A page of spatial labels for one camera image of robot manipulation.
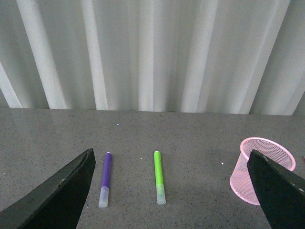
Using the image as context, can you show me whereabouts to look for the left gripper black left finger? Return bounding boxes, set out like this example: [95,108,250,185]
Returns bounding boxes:
[0,149,96,229]

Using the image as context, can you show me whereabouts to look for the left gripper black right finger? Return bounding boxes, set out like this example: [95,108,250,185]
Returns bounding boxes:
[247,150,305,229]

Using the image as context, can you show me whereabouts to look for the purple pen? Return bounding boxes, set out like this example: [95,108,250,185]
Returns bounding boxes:
[98,152,112,208]

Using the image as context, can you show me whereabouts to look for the pink mesh cup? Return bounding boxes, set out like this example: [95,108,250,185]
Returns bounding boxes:
[230,137,296,205]

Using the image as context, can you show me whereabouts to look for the green pen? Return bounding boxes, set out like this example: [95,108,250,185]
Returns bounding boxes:
[153,151,166,205]

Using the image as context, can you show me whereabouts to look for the white curtain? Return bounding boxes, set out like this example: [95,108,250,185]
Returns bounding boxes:
[0,0,305,115]

